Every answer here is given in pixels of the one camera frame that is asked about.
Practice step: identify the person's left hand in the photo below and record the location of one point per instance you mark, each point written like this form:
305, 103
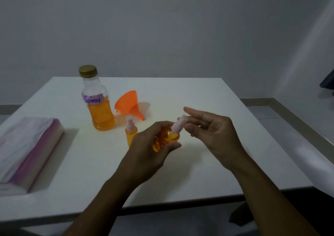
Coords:
142, 157

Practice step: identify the person's right hand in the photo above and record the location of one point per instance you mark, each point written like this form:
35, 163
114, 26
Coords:
219, 139

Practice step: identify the person's left thumb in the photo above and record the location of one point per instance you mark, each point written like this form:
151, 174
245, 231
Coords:
171, 147

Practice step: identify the person's right thumb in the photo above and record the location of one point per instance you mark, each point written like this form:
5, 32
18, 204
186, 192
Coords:
203, 113

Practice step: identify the small orange spray bottle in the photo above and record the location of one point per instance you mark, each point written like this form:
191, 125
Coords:
165, 138
130, 134

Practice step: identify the pink spray cap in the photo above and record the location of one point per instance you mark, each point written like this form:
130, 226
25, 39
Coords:
178, 125

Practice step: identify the person's right forearm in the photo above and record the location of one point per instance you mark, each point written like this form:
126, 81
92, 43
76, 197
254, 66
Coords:
271, 204

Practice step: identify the person's left forearm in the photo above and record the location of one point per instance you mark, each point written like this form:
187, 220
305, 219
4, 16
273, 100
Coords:
104, 207

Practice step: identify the orange plastic funnel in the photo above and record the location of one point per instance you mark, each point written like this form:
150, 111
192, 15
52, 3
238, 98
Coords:
127, 104

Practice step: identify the large gold-capped orange liquid bottle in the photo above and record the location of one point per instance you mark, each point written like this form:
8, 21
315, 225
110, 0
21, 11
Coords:
100, 110

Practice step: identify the pink white tissue pack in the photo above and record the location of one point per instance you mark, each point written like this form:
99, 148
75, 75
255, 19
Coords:
24, 152

